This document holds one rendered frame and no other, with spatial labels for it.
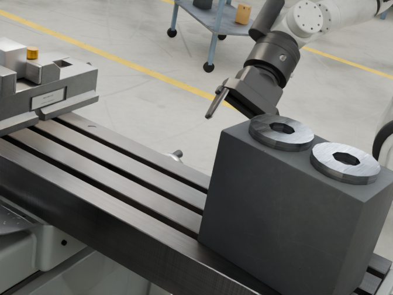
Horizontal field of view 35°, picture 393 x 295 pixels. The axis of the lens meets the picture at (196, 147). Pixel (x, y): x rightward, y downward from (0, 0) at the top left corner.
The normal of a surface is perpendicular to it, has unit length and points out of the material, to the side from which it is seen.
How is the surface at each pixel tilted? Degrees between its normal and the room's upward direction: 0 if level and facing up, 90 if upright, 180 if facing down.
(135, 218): 0
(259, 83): 51
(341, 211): 90
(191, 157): 0
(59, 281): 90
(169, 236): 0
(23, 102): 90
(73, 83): 90
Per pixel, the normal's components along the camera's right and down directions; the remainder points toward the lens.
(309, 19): 0.42, -0.19
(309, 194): -0.62, 0.25
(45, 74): 0.83, 0.37
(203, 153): 0.18, -0.88
